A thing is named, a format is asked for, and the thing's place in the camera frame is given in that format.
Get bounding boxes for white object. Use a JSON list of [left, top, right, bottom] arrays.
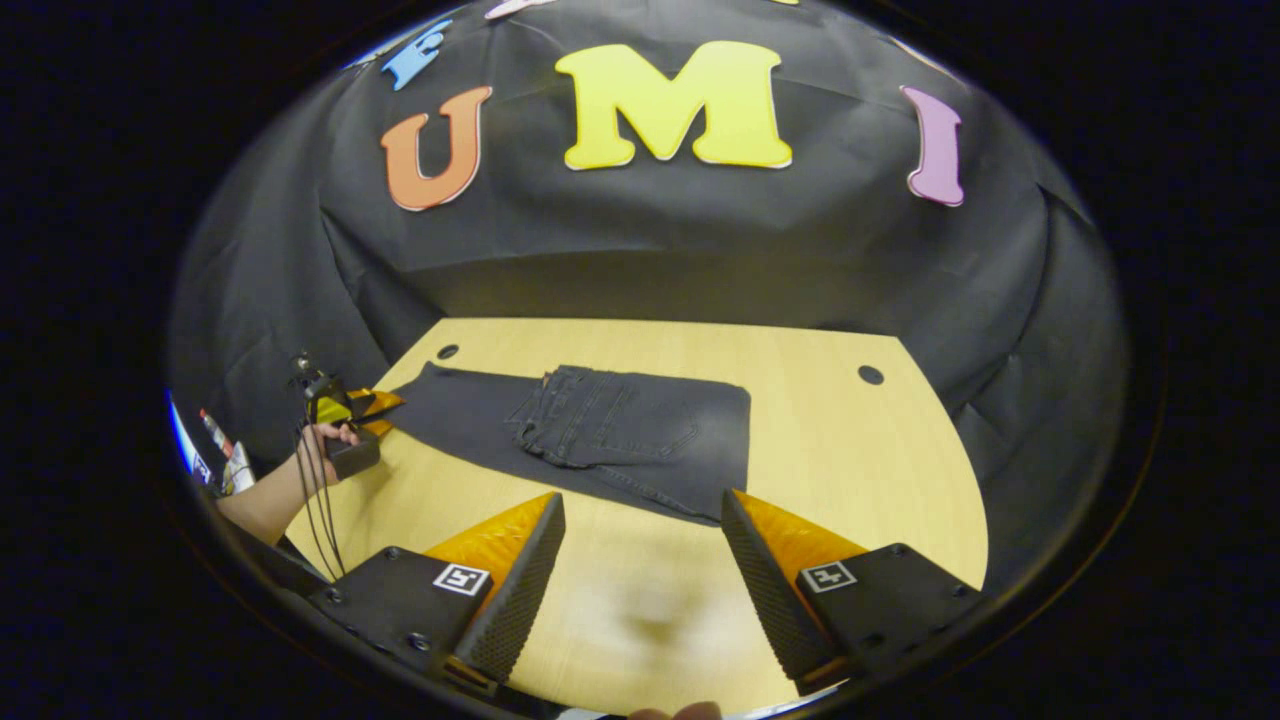
[[220, 442, 257, 496]]

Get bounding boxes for black backdrop cloth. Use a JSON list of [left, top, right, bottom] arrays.
[[168, 0, 1131, 591]]

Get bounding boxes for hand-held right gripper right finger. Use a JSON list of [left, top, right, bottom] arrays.
[[720, 488, 986, 697]]

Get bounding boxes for red and white bottle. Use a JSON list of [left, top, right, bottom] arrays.
[[198, 407, 236, 461]]

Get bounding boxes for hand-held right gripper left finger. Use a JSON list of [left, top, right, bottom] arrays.
[[310, 491, 567, 691]]

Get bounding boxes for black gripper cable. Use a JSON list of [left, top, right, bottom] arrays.
[[293, 400, 347, 583]]

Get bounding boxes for dark blue jeans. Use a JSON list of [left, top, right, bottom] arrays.
[[385, 362, 753, 527]]

